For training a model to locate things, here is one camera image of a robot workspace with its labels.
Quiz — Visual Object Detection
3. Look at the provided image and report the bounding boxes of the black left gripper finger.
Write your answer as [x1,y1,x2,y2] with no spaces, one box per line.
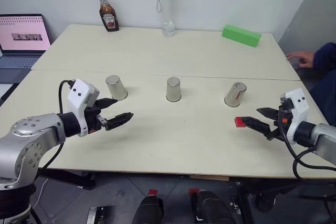
[95,98,119,109]
[104,112,134,131]

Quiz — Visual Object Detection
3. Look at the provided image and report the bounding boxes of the black table frame bar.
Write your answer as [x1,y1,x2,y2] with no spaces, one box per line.
[38,168,96,191]

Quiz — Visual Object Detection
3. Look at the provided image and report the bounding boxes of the person's dark blue trousers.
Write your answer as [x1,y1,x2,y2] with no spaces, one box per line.
[309,68,336,127]

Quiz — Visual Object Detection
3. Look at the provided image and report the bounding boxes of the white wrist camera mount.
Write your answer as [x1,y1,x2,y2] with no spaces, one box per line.
[67,78,101,138]
[279,88,309,145]

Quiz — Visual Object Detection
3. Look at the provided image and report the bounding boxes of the thin white cable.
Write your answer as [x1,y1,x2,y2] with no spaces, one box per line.
[33,178,50,208]

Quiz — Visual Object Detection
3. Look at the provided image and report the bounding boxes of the open laptop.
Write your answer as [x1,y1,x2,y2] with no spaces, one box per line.
[0,13,52,84]

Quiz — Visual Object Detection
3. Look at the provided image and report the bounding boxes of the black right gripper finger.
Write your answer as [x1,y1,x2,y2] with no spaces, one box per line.
[256,107,279,120]
[241,116,279,141]

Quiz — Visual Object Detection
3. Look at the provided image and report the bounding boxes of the black table leg with wheel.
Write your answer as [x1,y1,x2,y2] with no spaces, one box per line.
[237,179,278,224]

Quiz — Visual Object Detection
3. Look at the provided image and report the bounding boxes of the ketchup bottle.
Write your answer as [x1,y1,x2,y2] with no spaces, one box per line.
[96,0,120,33]

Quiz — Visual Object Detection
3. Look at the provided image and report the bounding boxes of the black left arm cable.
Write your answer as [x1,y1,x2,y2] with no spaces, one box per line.
[38,79,76,174]

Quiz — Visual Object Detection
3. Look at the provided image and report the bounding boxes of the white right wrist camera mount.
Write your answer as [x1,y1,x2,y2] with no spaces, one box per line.
[279,88,309,145]

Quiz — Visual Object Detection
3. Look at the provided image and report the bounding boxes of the green rectangular block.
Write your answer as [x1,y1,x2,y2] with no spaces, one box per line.
[221,24,263,48]

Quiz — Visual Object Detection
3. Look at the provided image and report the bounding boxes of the clear bottle with green lid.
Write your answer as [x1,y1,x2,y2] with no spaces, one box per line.
[156,0,177,38]

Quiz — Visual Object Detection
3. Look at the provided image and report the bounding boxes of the small red block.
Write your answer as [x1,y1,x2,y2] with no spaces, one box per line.
[234,116,246,129]

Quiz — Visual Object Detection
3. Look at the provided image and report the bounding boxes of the person's bare hand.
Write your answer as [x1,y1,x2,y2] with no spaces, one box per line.
[285,51,316,69]

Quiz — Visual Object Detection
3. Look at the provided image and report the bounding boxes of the upturned steel cup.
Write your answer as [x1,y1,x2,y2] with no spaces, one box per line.
[105,74,129,101]
[224,81,248,108]
[165,77,183,103]

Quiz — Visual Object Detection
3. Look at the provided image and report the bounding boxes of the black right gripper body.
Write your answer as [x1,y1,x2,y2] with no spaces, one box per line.
[272,100,291,141]

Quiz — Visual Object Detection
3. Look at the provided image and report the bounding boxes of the dark rounded shape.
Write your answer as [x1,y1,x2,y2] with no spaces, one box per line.
[132,195,165,224]
[193,189,238,224]

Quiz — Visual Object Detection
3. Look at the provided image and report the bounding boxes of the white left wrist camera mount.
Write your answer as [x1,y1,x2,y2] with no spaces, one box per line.
[67,78,101,138]

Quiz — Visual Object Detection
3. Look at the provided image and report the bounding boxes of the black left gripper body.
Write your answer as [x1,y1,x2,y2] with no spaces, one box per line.
[83,100,110,134]

